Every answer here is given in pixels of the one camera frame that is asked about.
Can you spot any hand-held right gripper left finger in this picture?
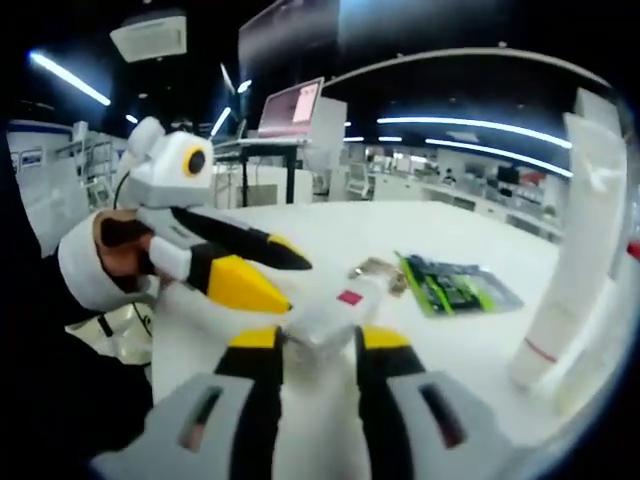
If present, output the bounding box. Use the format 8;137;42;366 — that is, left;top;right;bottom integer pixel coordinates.
89;325;286;480

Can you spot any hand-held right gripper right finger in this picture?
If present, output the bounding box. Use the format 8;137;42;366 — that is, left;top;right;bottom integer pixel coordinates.
353;323;516;480

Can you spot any white skincare bottle red label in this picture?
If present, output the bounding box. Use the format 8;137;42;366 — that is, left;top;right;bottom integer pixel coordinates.
282;277;387;354

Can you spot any gold skincare sachet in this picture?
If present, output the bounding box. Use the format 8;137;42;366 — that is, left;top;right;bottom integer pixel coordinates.
348;257;406;296

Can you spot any green skincare sachet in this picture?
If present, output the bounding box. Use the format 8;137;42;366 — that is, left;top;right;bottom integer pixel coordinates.
394;251;486;318

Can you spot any green foil snack packet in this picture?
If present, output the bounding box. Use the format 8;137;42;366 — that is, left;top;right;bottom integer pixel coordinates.
407;255;525;314

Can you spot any white skincare tube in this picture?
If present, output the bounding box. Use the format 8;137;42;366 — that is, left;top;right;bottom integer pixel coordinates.
507;112;629;391

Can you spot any white storage rack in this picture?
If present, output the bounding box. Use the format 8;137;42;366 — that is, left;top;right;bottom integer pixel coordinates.
54;139;119;206

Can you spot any person's left hand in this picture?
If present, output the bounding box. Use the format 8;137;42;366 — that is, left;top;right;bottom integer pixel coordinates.
94;209;161;295

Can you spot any black monitor stand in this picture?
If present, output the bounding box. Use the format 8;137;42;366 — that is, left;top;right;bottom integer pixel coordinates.
212;137;309;206

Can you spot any ceiling air conditioner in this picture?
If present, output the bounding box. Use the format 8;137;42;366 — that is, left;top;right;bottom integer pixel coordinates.
109;13;189;64

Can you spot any computer monitor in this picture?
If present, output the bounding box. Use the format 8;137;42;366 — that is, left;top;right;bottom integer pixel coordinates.
257;77;325;139

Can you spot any white mesh office chair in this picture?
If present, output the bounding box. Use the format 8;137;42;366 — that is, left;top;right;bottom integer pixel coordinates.
347;162;376;201

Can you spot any white equipment cabinet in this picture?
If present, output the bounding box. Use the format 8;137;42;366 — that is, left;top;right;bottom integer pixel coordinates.
304;97;349;196

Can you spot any dark hanging panel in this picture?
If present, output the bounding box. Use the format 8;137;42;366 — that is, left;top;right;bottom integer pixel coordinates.
238;0;341;84

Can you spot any white workbench row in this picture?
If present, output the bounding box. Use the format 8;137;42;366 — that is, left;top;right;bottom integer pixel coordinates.
372;169;566;241

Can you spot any ceiling light strip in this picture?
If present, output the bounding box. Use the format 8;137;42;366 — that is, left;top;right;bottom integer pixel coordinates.
424;138;574;179
377;117;574;150

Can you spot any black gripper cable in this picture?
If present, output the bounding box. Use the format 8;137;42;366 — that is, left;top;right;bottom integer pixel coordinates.
113;169;132;211

